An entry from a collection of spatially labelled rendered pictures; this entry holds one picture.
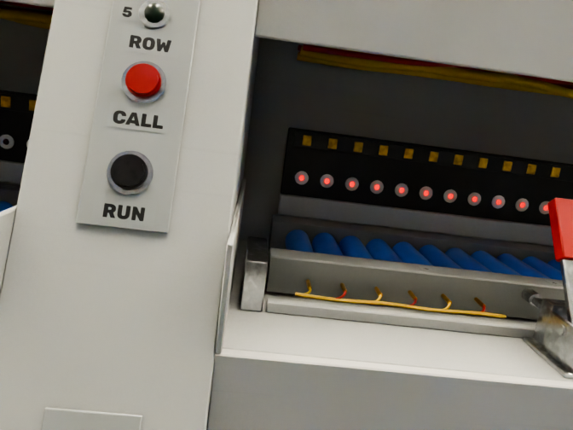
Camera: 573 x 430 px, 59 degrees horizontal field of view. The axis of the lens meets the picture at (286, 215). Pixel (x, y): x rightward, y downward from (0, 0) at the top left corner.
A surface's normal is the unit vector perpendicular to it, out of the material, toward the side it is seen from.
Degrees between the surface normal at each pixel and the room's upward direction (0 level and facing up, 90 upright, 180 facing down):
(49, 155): 90
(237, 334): 21
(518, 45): 111
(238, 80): 90
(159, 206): 90
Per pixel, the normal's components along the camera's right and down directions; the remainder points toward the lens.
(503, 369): 0.13, -0.97
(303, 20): 0.05, 0.22
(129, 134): 0.09, -0.15
